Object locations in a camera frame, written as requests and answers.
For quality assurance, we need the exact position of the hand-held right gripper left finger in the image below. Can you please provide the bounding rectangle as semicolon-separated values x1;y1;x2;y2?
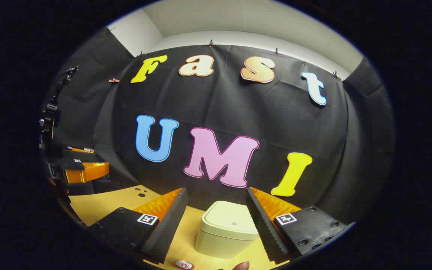
87;187;188;264

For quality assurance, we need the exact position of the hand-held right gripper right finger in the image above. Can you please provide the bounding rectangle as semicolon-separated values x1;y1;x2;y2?
246;186;355;263

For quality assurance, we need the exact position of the green desktop garbage bin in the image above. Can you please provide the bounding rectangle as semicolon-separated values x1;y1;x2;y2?
195;201;261;259

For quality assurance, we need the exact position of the wooden desktop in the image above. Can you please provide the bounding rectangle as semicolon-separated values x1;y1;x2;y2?
68;184;295;270

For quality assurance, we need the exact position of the black backdrop cloth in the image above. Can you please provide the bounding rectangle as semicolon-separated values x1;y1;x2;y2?
40;26;395;225

